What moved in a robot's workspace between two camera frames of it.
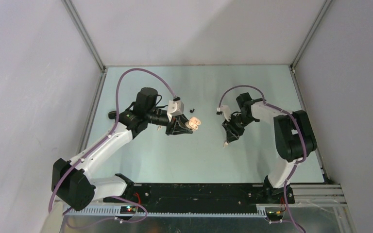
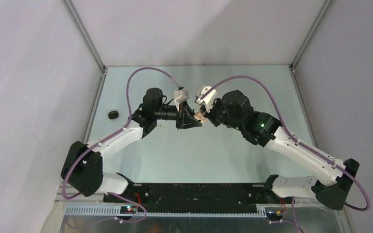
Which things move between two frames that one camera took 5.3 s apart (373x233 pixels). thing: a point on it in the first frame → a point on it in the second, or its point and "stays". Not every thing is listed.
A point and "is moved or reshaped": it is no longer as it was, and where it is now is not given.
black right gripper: x=229 y=125 → x=210 y=114
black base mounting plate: x=146 y=193 stays
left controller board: x=127 y=209 stays
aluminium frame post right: x=293 y=65 stays
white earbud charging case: x=193 y=123 is moved or reshaped
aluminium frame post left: x=69 y=5 stays
